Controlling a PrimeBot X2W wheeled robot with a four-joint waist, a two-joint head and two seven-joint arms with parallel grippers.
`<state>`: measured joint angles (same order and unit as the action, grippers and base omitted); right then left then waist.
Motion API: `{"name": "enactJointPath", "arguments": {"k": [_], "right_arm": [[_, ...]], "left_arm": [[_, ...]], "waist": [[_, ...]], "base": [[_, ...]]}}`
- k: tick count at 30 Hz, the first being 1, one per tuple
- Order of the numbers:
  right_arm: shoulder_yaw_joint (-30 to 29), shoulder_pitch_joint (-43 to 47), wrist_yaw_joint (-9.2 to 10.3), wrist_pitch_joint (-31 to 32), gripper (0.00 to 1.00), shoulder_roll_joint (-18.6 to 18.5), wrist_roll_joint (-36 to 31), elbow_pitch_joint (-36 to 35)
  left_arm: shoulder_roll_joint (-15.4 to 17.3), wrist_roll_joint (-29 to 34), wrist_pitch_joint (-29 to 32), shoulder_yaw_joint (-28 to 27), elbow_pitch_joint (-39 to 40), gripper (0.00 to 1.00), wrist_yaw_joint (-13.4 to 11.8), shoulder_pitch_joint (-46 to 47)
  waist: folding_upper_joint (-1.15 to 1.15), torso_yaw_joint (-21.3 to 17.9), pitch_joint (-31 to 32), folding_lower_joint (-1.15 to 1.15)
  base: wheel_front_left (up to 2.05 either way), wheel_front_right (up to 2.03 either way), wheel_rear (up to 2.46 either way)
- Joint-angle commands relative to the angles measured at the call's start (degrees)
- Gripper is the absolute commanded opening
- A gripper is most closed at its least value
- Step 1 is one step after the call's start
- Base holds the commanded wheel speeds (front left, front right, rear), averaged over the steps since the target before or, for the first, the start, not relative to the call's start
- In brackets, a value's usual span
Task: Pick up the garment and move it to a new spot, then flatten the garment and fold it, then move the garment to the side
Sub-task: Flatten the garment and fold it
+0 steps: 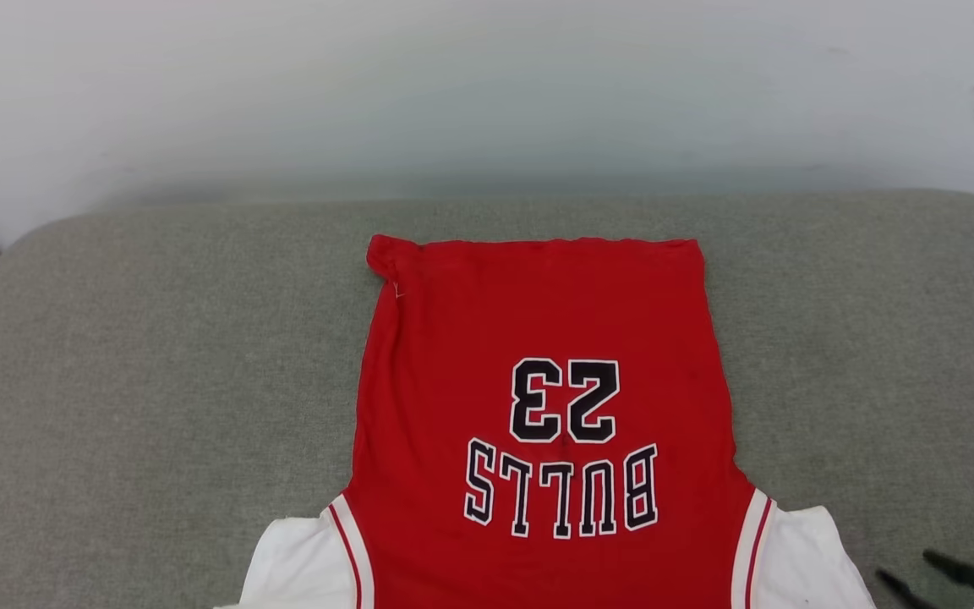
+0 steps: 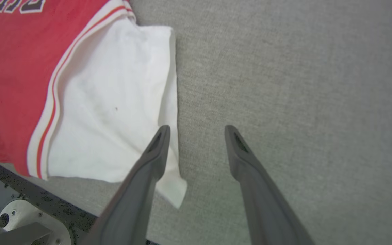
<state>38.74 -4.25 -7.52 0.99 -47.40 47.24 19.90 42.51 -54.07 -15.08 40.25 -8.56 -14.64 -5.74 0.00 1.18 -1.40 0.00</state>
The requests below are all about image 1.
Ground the red Bulls 23 basketball jersey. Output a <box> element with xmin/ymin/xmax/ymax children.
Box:
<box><xmin>215</xmin><ymin>234</ymin><xmax>877</xmax><ymax>609</ymax></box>

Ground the grey fabric sofa cushion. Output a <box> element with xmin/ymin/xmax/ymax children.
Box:
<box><xmin>0</xmin><ymin>189</ymin><xmax>974</xmax><ymax>609</ymax></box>

